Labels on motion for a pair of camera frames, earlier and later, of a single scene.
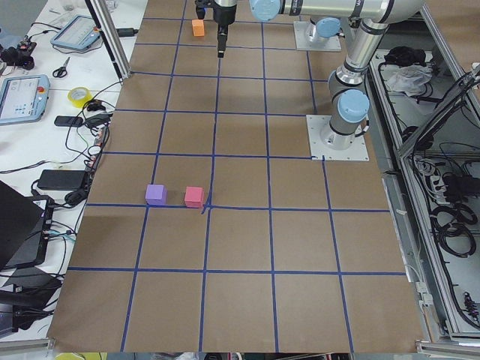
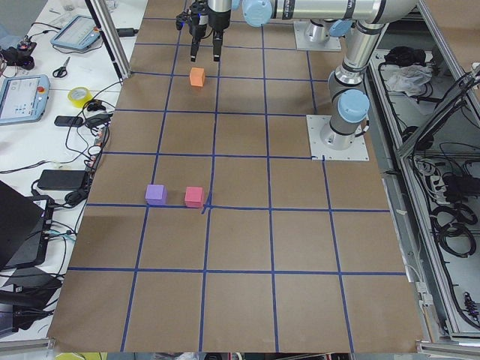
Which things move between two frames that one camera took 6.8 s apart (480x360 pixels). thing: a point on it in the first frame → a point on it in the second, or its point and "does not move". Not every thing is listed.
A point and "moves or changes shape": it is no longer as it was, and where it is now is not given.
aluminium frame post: x=111 y=37 does not move
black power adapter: x=61 y=179 does not move
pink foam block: x=194 y=196 does not move
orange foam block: x=198 y=27 moves or changes shape
